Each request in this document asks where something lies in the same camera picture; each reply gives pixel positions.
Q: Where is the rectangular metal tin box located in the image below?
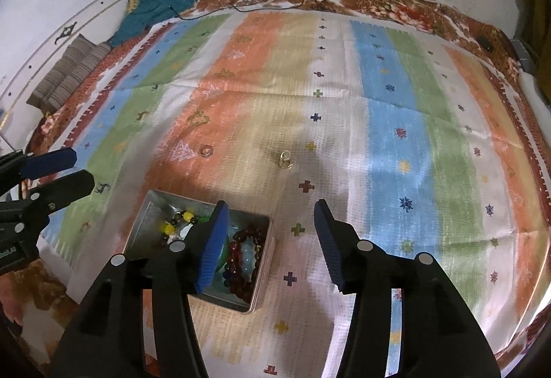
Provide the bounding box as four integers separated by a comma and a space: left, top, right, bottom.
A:
121, 189, 275, 314

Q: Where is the striped colourful cloth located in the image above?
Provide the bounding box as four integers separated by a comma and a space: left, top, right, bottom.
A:
40, 10, 551, 378

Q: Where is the red bead bracelet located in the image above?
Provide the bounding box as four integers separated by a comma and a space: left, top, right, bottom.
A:
227, 224, 268, 305

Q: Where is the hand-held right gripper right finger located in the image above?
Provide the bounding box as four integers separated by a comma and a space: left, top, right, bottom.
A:
313, 199, 502, 378

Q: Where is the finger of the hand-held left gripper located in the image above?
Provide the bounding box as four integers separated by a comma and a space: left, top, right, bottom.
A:
21, 170, 96, 213
0, 147, 77, 189

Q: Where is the yellow hanging cloth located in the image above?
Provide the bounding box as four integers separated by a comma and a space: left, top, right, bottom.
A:
514, 0, 551, 75

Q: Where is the light blue bead bracelet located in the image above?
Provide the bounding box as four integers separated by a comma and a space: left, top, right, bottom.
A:
232, 242, 259, 280

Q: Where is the white bolster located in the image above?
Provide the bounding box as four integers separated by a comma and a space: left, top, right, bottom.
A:
518, 72, 551, 123

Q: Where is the striped brown pillow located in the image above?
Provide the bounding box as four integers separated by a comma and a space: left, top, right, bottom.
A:
26, 34, 113, 114

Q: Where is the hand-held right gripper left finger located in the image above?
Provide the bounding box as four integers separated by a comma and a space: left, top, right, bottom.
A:
49, 201, 231, 378

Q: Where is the white bed headboard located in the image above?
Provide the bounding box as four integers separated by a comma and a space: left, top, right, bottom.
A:
0, 0, 126, 138

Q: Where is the green jade bangle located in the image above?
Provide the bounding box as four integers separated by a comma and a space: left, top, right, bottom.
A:
206, 212, 228, 271

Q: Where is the yellow and black bead bracelet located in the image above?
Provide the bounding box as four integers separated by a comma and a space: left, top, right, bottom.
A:
157, 209, 205, 247

